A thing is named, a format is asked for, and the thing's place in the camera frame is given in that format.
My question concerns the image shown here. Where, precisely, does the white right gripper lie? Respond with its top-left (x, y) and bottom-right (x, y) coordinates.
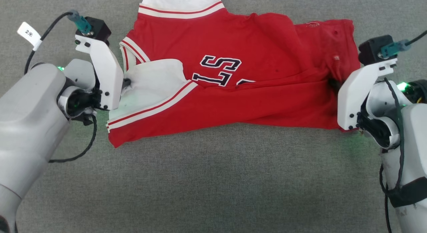
top-left (329, 58), bottom-right (413, 150)

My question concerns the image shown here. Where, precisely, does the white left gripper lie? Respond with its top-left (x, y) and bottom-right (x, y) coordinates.
top-left (57, 38), bottom-right (131, 126)

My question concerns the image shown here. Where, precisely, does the red white sports jersey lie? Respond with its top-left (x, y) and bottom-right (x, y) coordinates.
top-left (106, 0), bottom-right (362, 149)

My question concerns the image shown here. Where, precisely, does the grey fabric sofa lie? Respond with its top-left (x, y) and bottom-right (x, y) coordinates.
top-left (0, 0), bottom-right (427, 233)

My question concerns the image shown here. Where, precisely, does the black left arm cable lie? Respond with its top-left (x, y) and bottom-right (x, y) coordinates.
top-left (24, 11), bottom-right (98, 163)

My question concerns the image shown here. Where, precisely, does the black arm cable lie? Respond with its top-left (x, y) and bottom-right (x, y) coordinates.
top-left (24, 11), bottom-right (98, 163)
top-left (379, 29), bottom-right (427, 233)

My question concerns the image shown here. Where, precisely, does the teal right camera connector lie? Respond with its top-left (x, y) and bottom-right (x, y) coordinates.
top-left (380, 39), bottom-right (413, 59)

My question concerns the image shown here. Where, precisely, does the teal camera connector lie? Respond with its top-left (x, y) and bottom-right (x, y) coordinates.
top-left (380, 39), bottom-right (413, 59)
top-left (67, 11), bottom-right (92, 35)

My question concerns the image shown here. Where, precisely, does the teal left camera connector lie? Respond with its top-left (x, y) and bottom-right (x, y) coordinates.
top-left (67, 11), bottom-right (92, 35)

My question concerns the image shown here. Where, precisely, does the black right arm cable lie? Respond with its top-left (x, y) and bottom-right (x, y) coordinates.
top-left (379, 29), bottom-right (427, 233)

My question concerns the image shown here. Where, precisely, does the white cable label tag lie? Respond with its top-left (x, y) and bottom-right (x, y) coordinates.
top-left (17, 22), bottom-right (42, 51)

